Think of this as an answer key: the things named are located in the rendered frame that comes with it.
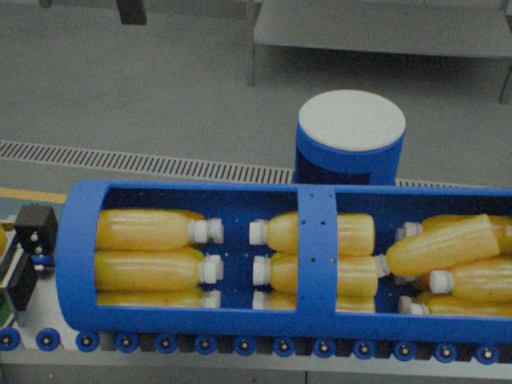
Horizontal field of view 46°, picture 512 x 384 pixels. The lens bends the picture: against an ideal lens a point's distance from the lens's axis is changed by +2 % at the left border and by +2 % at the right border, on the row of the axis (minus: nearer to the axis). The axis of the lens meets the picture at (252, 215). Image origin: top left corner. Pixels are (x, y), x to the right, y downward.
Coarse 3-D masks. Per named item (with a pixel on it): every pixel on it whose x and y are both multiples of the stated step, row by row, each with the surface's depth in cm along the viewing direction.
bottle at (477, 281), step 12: (468, 264) 104; (480, 264) 104; (492, 264) 104; (504, 264) 104; (456, 276) 103; (468, 276) 102; (480, 276) 102; (492, 276) 102; (504, 276) 102; (456, 288) 103; (468, 288) 102; (480, 288) 102; (492, 288) 102; (504, 288) 102; (468, 300) 104; (480, 300) 103; (492, 300) 103; (504, 300) 104
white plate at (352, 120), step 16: (320, 96) 165; (336, 96) 165; (352, 96) 165; (368, 96) 165; (304, 112) 159; (320, 112) 159; (336, 112) 159; (352, 112) 159; (368, 112) 159; (384, 112) 159; (400, 112) 159; (304, 128) 154; (320, 128) 154; (336, 128) 154; (352, 128) 154; (368, 128) 154; (384, 128) 154; (400, 128) 154; (336, 144) 149; (352, 144) 149; (368, 144) 149; (384, 144) 149
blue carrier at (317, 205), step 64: (128, 192) 119; (192, 192) 118; (256, 192) 117; (320, 192) 105; (384, 192) 107; (448, 192) 106; (64, 256) 99; (256, 256) 126; (320, 256) 98; (128, 320) 103; (192, 320) 103; (256, 320) 102; (320, 320) 101; (384, 320) 101; (448, 320) 100
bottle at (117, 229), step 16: (112, 224) 104; (128, 224) 104; (144, 224) 104; (160, 224) 104; (176, 224) 104; (192, 224) 106; (96, 240) 104; (112, 240) 104; (128, 240) 104; (144, 240) 104; (160, 240) 104; (176, 240) 104; (192, 240) 106
